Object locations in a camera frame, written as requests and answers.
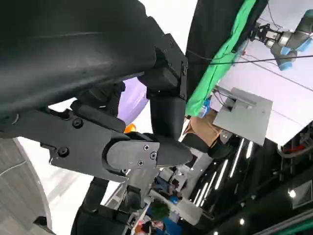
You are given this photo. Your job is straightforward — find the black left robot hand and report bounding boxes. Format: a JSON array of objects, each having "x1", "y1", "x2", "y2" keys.
[{"x1": 0, "y1": 0, "x2": 193, "y2": 183}]

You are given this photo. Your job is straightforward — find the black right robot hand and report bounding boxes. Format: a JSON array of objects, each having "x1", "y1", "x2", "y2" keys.
[{"x1": 70, "y1": 177, "x2": 147, "y2": 235}]

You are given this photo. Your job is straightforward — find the lilac plate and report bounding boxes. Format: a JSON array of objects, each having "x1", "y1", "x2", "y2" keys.
[{"x1": 118, "y1": 78, "x2": 150, "y2": 124}]

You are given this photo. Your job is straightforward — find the brown cardboard box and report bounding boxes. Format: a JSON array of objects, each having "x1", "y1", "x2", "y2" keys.
[{"x1": 184, "y1": 110, "x2": 222, "y2": 147}]

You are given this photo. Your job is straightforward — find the clear plastic box blue contents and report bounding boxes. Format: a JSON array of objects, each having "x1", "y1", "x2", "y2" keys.
[{"x1": 199, "y1": 97, "x2": 212, "y2": 118}]

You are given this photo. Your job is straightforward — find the black curtain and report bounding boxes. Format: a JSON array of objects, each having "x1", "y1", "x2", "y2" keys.
[{"x1": 185, "y1": 0, "x2": 268, "y2": 98}]

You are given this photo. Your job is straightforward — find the green cloth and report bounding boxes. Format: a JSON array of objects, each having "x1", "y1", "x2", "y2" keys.
[{"x1": 185, "y1": 0, "x2": 257, "y2": 118}]

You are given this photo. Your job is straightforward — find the grey metal cabinet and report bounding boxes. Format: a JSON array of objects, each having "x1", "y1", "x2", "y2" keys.
[{"x1": 212, "y1": 87, "x2": 273, "y2": 147}]

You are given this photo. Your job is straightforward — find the thin black background cable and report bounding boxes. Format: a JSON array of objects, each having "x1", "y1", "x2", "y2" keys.
[{"x1": 185, "y1": 50, "x2": 313, "y2": 66}]

